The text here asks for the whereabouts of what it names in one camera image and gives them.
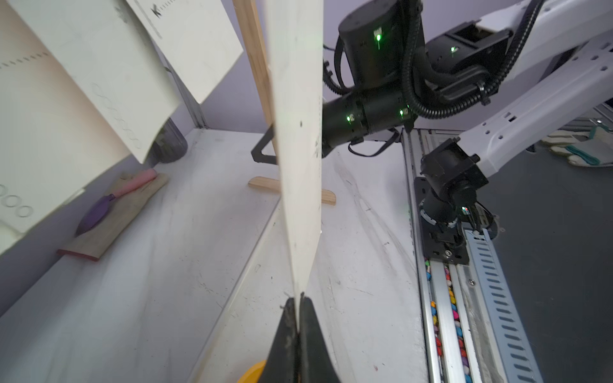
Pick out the yellow plastic tray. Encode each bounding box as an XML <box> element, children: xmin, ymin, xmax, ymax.
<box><xmin>237</xmin><ymin>361</ymin><xmax>266</xmax><ymax>383</ymax></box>

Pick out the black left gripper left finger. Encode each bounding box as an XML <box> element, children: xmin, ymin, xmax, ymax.
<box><xmin>259</xmin><ymin>298</ymin><xmax>299</xmax><ymax>383</ymax></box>

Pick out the dark vase with yellow flowers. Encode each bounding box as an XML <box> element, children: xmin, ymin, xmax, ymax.
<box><xmin>146</xmin><ymin>119</ymin><xmax>188</xmax><ymax>167</ymax></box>

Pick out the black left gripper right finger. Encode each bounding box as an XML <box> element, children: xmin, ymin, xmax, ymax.
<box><xmin>298</xmin><ymin>295</ymin><xmax>340</xmax><ymax>383</ymax></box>

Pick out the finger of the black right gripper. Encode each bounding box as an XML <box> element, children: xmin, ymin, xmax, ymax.
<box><xmin>251</xmin><ymin>125</ymin><xmax>278</xmax><ymax>165</ymax></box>

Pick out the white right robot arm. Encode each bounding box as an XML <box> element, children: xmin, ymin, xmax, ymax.
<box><xmin>315</xmin><ymin>1</ymin><xmax>612</xmax><ymax>264</ymax></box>

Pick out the red edged wooden board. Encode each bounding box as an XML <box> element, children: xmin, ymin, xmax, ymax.
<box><xmin>57</xmin><ymin>172</ymin><xmax>169</xmax><ymax>262</ymax></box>

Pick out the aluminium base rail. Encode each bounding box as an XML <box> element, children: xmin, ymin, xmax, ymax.
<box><xmin>402</xmin><ymin>131</ymin><xmax>543</xmax><ymax>382</ymax></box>

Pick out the wooden clothesline rack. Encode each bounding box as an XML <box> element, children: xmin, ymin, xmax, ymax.
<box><xmin>232</xmin><ymin>0</ymin><xmax>337</xmax><ymax>206</ymax></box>

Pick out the purple pink handled tool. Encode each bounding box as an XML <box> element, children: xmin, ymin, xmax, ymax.
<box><xmin>75</xmin><ymin>169</ymin><xmax>158</xmax><ymax>236</ymax></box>

